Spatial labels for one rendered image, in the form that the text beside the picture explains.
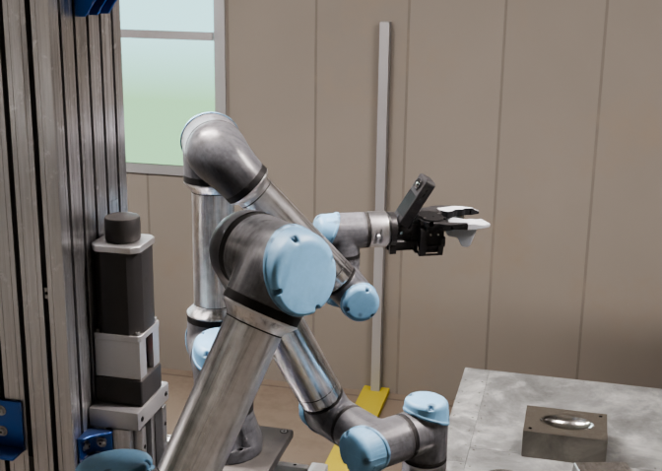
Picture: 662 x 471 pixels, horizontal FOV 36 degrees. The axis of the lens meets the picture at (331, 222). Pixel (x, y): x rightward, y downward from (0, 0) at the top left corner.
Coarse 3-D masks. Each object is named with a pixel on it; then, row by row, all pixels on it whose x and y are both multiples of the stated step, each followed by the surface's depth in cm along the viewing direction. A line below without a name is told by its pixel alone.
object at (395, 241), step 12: (420, 216) 214; (432, 216) 215; (396, 228) 212; (408, 228) 215; (420, 228) 214; (432, 228) 214; (396, 240) 213; (408, 240) 216; (420, 240) 214; (432, 240) 215; (444, 240) 216; (420, 252) 215
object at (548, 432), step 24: (528, 408) 263; (552, 408) 264; (528, 432) 251; (552, 432) 251; (576, 432) 251; (600, 432) 251; (528, 456) 253; (552, 456) 251; (576, 456) 250; (600, 456) 248
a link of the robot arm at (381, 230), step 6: (372, 216) 212; (378, 216) 212; (384, 216) 212; (372, 222) 211; (378, 222) 211; (384, 222) 212; (390, 222) 213; (372, 228) 211; (378, 228) 211; (384, 228) 211; (390, 228) 212; (372, 234) 211; (378, 234) 211; (384, 234) 212; (390, 234) 212; (372, 240) 212; (378, 240) 212; (384, 240) 212; (390, 240) 214; (372, 246) 214; (378, 246) 214
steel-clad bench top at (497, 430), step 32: (480, 384) 294; (512, 384) 294; (544, 384) 295; (576, 384) 295; (608, 384) 295; (480, 416) 274; (512, 416) 275; (608, 416) 276; (640, 416) 276; (448, 448) 257; (480, 448) 257; (512, 448) 257; (608, 448) 258; (640, 448) 258
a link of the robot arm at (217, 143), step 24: (216, 120) 194; (192, 144) 191; (216, 144) 189; (240, 144) 190; (192, 168) 193; (216, 168) 188; (240, 168) 188; (264, 168) 191; (240, 192) 189; (264, 192) 191; (288, 216) 193; (336, 264) 198; (336, 288) 199; (360, 288) 198; (360, 312) 199
